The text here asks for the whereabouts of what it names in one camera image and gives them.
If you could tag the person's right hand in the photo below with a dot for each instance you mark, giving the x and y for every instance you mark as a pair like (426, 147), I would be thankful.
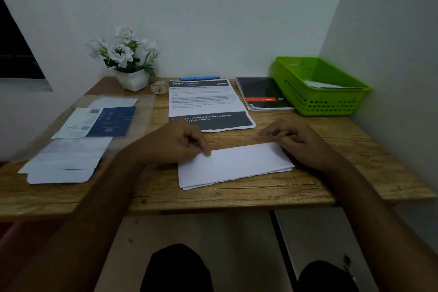
(304, 144)

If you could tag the person's left hand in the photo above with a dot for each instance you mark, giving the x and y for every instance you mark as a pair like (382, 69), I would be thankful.
(167, 144)

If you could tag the green plastic basket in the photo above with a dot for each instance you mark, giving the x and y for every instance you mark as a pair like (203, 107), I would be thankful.
(325, 103)

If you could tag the stack of printed documents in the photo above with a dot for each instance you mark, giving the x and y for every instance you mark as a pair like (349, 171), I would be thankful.
(205, 103)

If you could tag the white envelope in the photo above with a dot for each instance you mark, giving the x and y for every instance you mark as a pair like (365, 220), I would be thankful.
(321, 84)

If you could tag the white printed document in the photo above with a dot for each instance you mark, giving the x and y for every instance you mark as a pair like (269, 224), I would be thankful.
(232, 165)

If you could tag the pile of white envelopes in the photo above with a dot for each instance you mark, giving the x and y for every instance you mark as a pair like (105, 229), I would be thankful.
(61, 165)

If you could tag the person's left forearm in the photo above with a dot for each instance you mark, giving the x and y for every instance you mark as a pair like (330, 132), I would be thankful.
(78, 233)

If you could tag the person's right forearm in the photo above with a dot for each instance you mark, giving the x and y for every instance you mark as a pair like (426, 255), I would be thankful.
(383, 226)

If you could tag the person's left leg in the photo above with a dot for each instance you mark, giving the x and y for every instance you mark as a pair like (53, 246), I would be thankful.
(176, 271)

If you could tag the person's leg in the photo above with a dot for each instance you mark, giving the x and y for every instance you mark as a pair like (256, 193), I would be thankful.
(176, 271)
(325, 278)

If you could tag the person's right leg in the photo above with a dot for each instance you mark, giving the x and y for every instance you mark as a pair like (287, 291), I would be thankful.
(325, 278)

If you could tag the clear plastic sheet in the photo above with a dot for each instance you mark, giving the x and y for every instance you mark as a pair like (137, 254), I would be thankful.
(143, 120)

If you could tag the blue and white leaflet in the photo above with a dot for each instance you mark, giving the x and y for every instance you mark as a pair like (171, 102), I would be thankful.
(113, 122)

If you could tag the plain white paper sheet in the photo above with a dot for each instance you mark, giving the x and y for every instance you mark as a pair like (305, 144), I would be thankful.
(113, 102)

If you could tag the white potted artificial flowers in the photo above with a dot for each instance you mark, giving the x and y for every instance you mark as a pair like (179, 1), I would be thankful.
(133, 83)

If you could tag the black notebook with red label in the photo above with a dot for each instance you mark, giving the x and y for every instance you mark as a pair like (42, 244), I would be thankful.
(260, 88)

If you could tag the blue pen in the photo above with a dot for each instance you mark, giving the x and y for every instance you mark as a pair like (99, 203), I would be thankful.
(200, 78)

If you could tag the black table leg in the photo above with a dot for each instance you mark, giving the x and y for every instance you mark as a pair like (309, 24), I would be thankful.
(282, 250)

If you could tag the dark red carpet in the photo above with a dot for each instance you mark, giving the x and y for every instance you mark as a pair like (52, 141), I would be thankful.
(20, 244)

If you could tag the dark window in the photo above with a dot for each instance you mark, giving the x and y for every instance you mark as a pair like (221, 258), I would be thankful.
(13, 55)

